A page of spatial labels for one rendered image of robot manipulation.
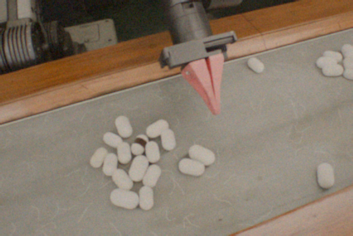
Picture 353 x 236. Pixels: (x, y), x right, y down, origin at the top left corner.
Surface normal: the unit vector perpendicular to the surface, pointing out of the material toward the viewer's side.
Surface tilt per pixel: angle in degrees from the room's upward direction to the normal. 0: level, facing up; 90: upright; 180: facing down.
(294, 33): 45
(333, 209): 0
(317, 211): 0
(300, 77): 0
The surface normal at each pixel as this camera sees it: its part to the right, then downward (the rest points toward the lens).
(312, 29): 0.16, -0.04
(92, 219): -0.08, -0.71
